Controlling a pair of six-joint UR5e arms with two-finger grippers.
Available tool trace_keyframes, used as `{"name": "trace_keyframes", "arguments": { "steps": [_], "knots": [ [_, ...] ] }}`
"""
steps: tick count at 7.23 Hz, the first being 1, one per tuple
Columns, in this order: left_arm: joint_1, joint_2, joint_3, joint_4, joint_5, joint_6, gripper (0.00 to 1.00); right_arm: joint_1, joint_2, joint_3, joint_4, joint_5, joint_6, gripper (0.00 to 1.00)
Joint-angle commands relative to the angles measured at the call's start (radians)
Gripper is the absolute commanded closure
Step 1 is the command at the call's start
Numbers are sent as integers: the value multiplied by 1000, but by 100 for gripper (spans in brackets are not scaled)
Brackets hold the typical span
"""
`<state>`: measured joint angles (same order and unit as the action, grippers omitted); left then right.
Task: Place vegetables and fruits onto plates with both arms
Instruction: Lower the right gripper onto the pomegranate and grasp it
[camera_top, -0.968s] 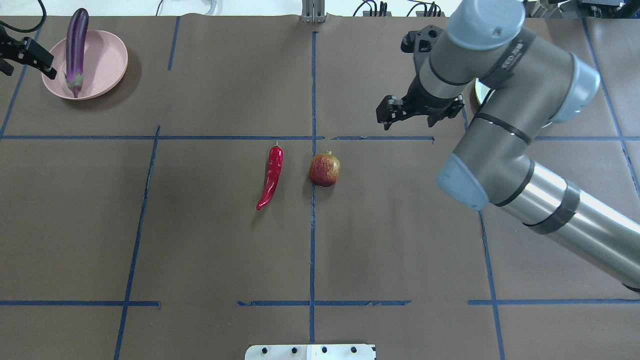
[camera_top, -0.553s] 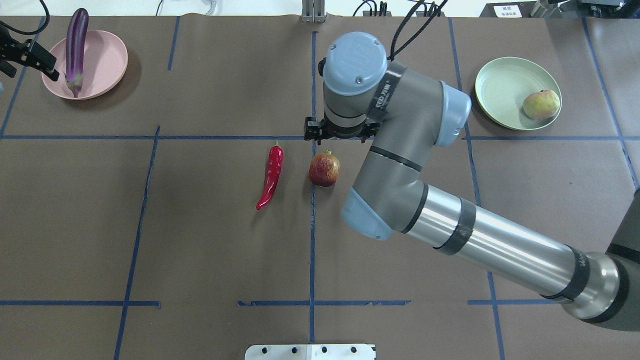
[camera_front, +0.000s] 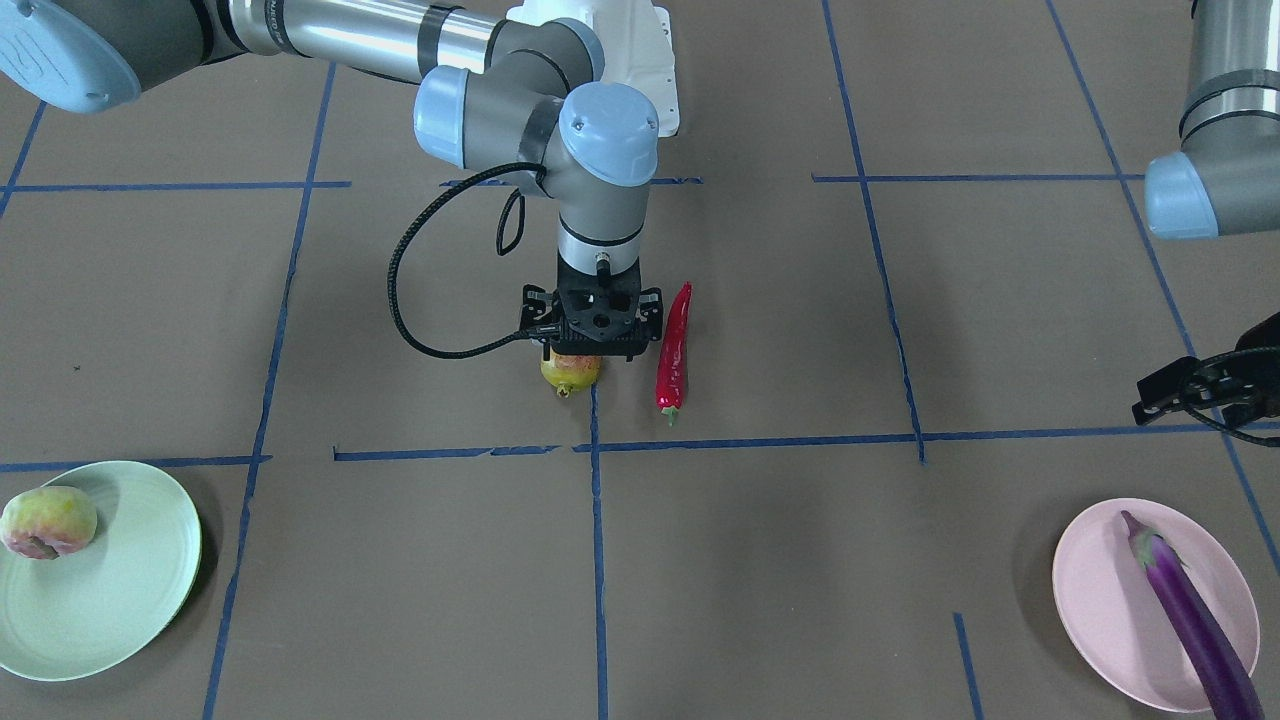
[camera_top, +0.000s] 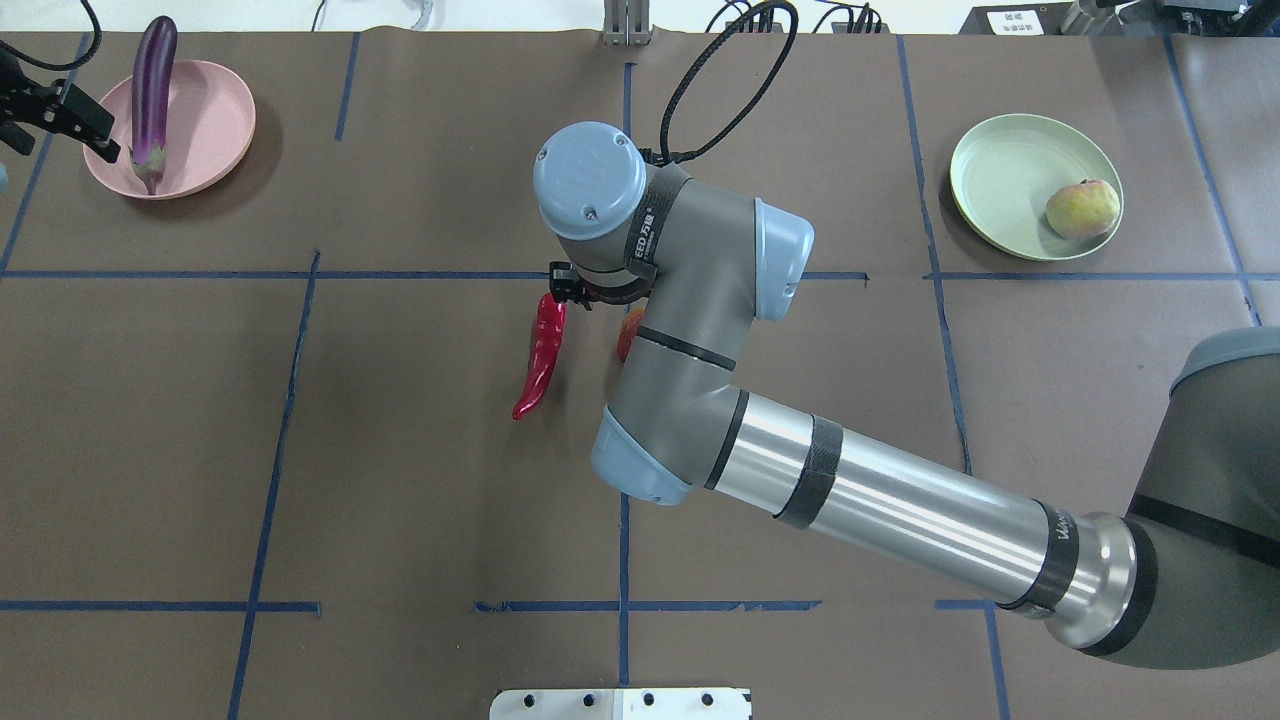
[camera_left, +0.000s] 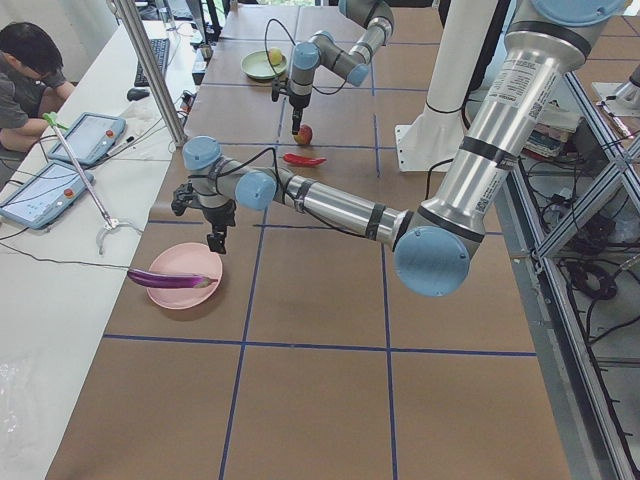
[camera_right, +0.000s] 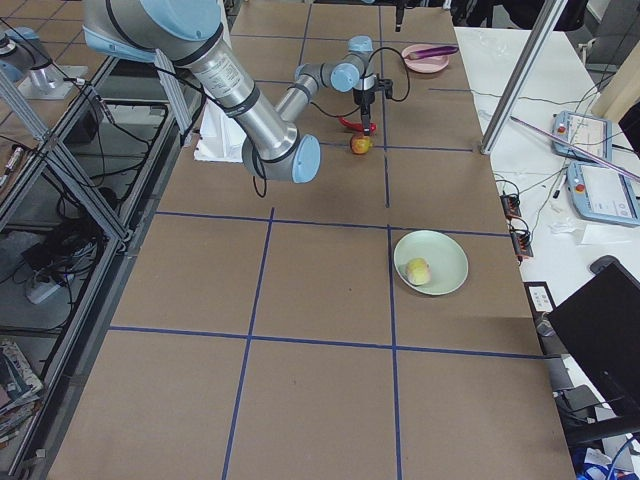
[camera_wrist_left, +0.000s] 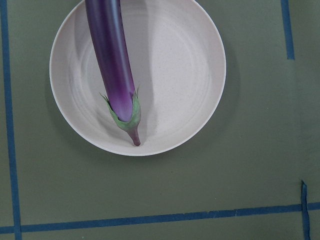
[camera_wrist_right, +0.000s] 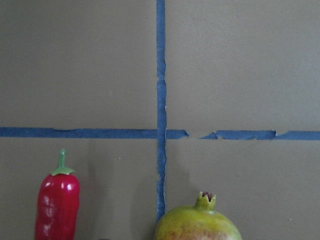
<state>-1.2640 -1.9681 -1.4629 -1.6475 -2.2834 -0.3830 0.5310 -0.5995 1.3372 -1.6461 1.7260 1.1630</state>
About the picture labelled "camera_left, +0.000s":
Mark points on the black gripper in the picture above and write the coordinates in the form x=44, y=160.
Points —
x=299, y=100
x=219, y=213

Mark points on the red-yellow pomegranate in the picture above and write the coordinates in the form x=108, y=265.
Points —
x=304, y=135

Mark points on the red chili pepper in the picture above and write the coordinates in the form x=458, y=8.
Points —
x=303, y=161

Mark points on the pink-yellow peach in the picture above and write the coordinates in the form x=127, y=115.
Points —
x=275, y=56

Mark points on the purple eggplant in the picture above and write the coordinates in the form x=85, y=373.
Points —
x=169, y=281

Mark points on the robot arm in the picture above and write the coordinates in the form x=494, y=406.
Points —
x=434, y=244
x=352, y=66

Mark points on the pink plate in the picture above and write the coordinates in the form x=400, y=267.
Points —
x=185, y=258

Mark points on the green plate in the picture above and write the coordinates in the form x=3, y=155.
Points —
x=257, y=66

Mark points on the reacher grabber tool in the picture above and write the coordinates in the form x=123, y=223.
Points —
x=80, y=172

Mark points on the black marker pen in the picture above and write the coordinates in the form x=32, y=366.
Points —
x=122, y=146

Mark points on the white side desk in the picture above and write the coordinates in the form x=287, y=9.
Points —
x=59, y=285

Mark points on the upper teach pendant tablet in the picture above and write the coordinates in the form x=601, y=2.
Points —
x=92, y=135

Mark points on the teach pendant tablet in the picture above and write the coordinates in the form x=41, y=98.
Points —
x=43, y=198
x=92, y=135

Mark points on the black computer mouse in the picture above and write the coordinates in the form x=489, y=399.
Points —
x=137, y=93

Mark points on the lower teach pendant tablet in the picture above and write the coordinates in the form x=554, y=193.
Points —
x=43, y=198

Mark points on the seated person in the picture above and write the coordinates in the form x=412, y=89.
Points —
x=32, y=84

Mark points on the stack of books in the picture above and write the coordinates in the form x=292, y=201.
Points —
x=555, y=127

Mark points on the aluminium frame post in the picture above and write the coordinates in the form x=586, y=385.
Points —
x=136, y=31

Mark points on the white camera stand base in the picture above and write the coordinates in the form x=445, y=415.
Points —
x=471, y=31

